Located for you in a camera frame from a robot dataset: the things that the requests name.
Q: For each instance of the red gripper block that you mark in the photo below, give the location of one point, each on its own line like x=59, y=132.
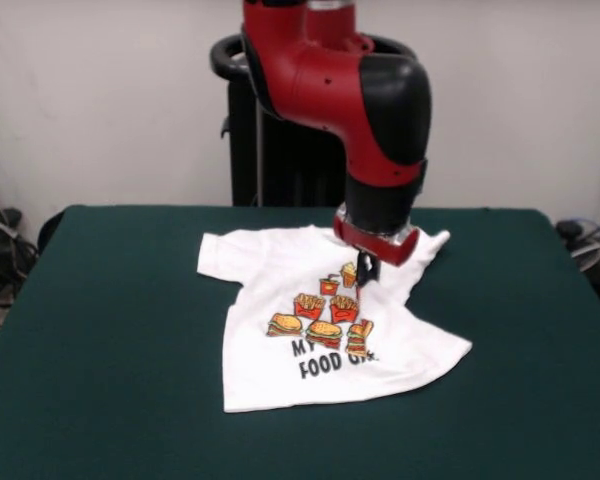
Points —
x=380, y=247

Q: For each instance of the white printed t-shirt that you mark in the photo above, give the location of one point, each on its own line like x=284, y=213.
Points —
x=260, y=375

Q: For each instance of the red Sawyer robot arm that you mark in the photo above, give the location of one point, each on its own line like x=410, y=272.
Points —
x=330, y=90

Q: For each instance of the black power adapter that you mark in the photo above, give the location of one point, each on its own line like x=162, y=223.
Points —
x=570, y=229
x=10, y=216

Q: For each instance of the dark green table cloth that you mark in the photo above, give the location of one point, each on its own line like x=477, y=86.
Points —
x=80, y=375

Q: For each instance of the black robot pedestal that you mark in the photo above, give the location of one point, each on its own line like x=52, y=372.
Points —
x=240, y=160

